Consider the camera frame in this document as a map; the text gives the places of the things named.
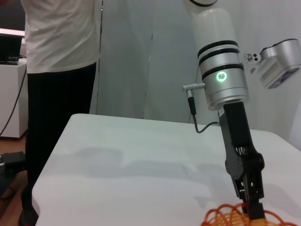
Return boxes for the grey cable with metal plug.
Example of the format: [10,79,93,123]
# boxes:
[181,81,222,134]

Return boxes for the black box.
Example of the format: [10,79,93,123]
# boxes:
[0,152,26,174]

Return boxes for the person in white shirt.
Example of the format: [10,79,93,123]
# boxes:
[18,0,104,226]

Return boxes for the black laptop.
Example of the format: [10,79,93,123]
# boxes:
[0,32,26,66]

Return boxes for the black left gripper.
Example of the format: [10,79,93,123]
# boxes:
[218,101,264,213]

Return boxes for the orange wire basket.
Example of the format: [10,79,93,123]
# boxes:
[199,203,301,226]

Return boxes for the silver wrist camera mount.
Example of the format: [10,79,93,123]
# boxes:
[258,39,301,89]

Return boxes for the small metal parts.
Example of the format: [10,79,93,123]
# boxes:
[244,53,261,63]

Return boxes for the white cabinet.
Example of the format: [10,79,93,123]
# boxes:
[0,58,29,140]

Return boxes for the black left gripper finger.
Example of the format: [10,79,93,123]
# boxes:
[247,169,266,221]

